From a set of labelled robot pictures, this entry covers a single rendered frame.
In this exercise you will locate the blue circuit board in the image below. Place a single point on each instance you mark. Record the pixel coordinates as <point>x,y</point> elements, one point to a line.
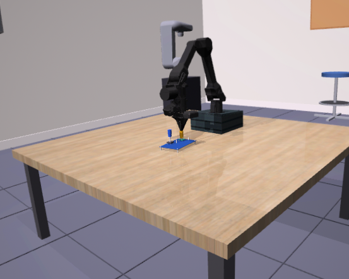
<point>178,143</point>

